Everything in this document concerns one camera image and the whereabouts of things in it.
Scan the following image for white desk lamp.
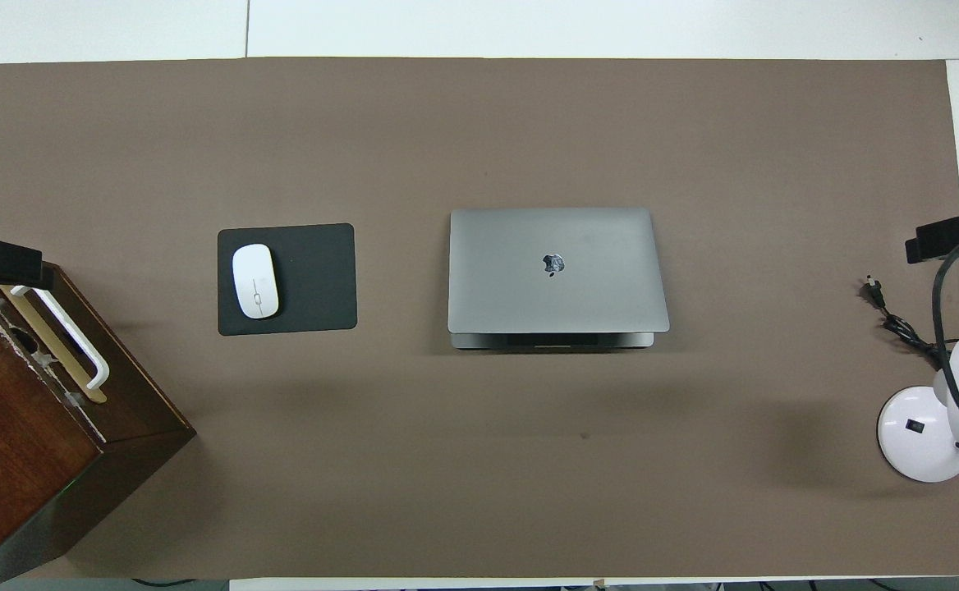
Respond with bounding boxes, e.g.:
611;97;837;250
877;338;959;483

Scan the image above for white computer mouse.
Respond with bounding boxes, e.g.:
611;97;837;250
232;244;280;320

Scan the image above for grey aluminium laptop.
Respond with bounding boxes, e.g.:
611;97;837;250
447;207;671;351

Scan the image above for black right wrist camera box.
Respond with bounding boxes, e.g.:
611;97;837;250
906;209;959;264

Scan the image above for dark brown wooden box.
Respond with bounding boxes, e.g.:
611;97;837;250
0;263;197;590

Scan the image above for brass handle plate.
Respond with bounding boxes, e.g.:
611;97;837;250
0;283;108;405

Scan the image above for brown table mat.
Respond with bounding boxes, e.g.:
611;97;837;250
0;57;959;580

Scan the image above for black lamp power cable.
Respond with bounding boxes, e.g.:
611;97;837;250
860;277;952;370

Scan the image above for white box handle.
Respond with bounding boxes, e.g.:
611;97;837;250
10;285;111;391

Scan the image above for black mouse pad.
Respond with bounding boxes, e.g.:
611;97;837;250
217;222;358;337

